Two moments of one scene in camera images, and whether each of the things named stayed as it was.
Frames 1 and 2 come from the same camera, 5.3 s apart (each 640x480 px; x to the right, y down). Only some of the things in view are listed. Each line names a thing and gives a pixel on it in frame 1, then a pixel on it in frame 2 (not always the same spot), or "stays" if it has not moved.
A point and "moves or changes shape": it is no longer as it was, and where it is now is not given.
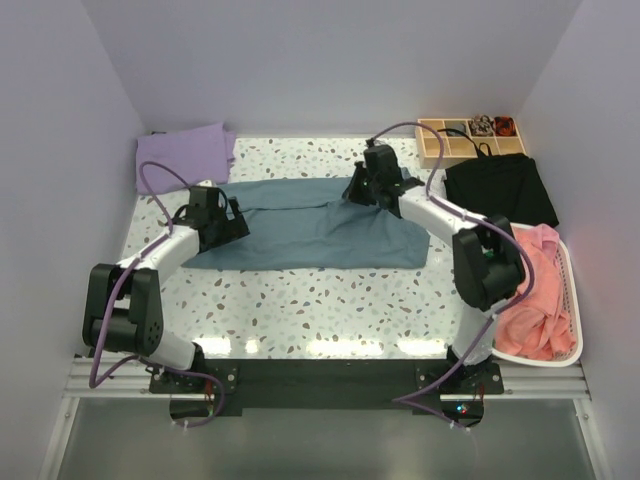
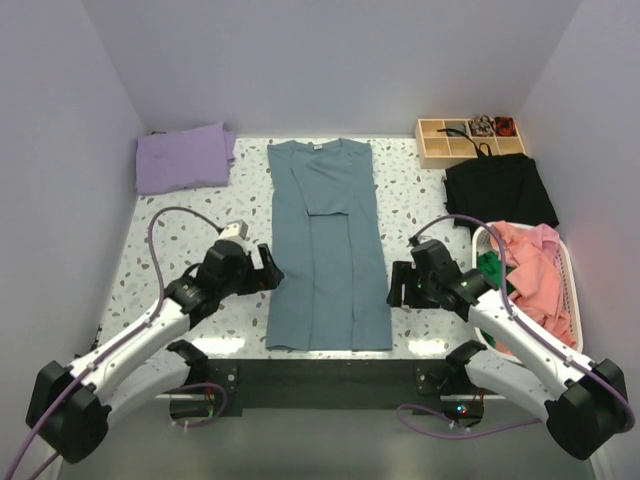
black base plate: [446, 388] stays
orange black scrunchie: [504, 126] stays
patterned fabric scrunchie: [481, 126] stays
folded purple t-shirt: [199, 153] stays
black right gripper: [352, 192] to [402, 274]
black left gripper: [234, 228] to [268, 280]
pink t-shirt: [538, 327] stays
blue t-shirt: [311, 224] moves or changes shape
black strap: [478, 150] stays
